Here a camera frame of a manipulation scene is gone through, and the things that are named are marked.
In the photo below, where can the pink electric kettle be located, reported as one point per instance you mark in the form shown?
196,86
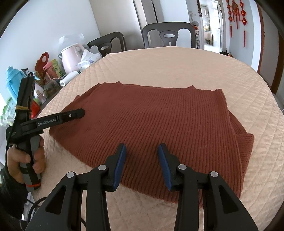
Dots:
71,56

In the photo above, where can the red paper gift bag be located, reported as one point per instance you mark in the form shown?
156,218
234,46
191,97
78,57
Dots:
41,62

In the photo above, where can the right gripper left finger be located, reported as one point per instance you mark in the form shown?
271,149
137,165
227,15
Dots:
61,210

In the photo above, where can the person's left hand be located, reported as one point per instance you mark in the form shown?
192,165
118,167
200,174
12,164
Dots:
16,156

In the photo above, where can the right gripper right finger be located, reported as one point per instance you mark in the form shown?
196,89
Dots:
222,208

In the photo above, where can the glass jar with lid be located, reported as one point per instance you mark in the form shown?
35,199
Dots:
51,88

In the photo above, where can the green snack box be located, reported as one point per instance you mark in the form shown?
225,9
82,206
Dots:
58,70

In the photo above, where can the peach quilted table cover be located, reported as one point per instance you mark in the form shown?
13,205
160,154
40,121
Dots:
248,98

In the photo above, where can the white paper roll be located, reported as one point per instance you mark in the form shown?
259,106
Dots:
68,78

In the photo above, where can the dark chair left back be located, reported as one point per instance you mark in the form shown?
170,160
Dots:
104,43

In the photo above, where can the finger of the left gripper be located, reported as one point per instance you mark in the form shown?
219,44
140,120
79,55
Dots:
71,115

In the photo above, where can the white plastic bag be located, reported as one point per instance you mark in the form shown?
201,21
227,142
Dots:
88,58

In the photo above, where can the brown wooden door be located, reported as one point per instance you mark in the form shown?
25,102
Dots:
269,50

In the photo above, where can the dark chair centre back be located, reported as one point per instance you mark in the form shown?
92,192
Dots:
169,33

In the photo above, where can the blue water jug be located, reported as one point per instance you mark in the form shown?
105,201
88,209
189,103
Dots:
13,81

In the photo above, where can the red Chinese knot decoration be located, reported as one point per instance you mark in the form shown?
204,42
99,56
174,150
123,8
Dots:
236,14

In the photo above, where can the dark chair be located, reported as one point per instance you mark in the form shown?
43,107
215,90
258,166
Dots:
104,43
169,33

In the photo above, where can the rust red knit sweater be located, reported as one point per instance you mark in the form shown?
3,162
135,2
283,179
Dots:
195,125

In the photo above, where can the pink lidded cup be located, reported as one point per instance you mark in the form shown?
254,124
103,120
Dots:
48,68

